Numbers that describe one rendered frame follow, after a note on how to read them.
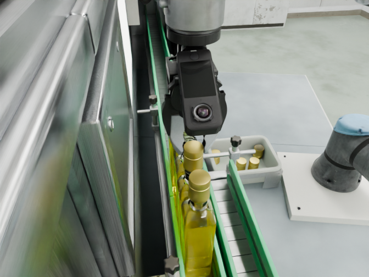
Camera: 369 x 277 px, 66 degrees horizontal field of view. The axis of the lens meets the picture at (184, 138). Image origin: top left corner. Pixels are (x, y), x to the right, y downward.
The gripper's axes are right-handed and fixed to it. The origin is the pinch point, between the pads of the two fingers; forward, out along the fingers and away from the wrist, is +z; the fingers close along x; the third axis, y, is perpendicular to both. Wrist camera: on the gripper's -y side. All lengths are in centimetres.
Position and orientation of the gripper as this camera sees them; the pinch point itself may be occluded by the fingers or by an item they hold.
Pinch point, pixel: (193, 150)
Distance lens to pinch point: 48.6
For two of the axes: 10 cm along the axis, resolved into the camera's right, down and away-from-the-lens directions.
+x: -9.9, 0.9, -1.1
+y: -1.4, -6.3, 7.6
